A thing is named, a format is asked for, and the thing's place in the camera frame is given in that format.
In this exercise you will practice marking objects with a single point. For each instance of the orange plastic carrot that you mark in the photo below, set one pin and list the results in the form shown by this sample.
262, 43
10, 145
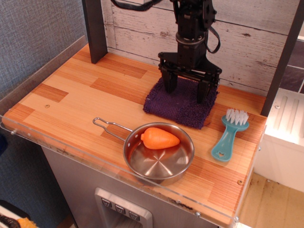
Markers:
156, 139

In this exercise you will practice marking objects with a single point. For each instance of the small steel saucepan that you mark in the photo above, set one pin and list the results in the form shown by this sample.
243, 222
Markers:
163, 166

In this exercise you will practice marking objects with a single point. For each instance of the clear acrylic guard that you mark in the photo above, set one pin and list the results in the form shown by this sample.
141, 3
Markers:
79, 173
39, 76

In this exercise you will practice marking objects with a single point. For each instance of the teal dish brush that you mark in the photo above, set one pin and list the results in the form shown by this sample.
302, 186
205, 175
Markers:
234, 121

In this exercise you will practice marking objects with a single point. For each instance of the silver cabinet button panel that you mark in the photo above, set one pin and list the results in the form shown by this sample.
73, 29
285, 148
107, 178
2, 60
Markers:
117, 212

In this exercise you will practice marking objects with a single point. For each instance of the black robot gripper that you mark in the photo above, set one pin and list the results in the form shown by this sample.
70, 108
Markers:
190, 62

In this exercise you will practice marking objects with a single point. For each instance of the dark grey right post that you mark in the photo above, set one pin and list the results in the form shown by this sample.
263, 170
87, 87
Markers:
284, 59

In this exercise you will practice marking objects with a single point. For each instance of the dark grey post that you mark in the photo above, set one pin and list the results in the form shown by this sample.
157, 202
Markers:
95, 29
284, 59

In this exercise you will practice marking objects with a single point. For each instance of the clear acrylic left guard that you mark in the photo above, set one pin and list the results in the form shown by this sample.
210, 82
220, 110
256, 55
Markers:
39, 76

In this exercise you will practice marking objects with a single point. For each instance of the clear acrylic front guard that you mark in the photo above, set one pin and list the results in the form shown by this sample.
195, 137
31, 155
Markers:
79, 173

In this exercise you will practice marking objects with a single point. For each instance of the white toy sink unit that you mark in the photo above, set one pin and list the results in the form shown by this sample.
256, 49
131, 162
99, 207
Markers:
280, 157

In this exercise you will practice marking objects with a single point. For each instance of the orange and black floor object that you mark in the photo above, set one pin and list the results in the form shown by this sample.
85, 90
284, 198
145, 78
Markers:
17, 223

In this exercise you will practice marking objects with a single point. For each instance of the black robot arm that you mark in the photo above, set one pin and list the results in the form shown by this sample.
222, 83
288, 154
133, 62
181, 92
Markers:
194, 19

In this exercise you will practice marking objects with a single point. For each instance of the purple terry cloth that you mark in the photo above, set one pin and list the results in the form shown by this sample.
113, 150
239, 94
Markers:
181, 105

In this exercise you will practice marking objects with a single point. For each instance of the dark grey left post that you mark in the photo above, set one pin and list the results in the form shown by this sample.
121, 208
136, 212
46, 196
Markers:
95, 29

